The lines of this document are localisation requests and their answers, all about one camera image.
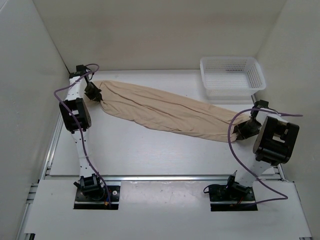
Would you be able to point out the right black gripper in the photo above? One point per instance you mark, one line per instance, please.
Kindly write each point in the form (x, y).
(245, 135)

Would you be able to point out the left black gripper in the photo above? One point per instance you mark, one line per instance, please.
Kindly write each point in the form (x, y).
(96, 94)

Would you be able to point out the beige trousers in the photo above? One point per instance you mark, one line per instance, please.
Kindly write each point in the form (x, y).
(164, 111)

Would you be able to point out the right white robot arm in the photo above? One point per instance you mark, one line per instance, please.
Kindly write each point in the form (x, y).
(274, 143)

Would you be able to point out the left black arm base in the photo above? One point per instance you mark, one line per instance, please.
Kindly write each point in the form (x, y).
(100, 201)

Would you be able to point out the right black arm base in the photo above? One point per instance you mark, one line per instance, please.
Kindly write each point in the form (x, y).
(228, 199)

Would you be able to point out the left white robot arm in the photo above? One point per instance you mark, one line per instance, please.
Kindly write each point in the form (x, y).
(77, 121)

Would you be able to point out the white plastic basket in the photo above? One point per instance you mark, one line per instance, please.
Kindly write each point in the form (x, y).
(231, 76)

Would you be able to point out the aluminium rail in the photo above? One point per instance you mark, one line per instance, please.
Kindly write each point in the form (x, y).
(156, 208)

